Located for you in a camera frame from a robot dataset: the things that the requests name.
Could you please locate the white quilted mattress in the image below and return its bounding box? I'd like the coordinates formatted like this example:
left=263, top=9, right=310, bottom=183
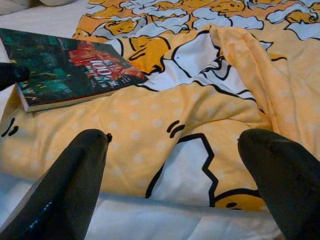
left=0, top=0, right=283, bottom=240

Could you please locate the dark green red book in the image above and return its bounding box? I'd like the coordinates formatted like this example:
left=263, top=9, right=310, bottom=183
left=0, top=27, right=150, bottom=113

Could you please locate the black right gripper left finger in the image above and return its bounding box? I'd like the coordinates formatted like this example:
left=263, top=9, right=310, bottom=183
left=0, top=128, right=113, bottom=240

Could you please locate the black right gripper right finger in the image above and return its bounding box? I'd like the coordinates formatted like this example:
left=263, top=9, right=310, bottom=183
left=236, top=128, right=320, bottom=240

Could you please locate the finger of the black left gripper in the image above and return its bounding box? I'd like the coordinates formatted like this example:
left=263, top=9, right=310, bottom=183
left=0, top=62, right=31, bottom=92

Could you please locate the yellow cartoon egg quilt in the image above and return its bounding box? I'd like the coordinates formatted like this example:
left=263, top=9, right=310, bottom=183
left=0, top=0, right=320, bottom=213

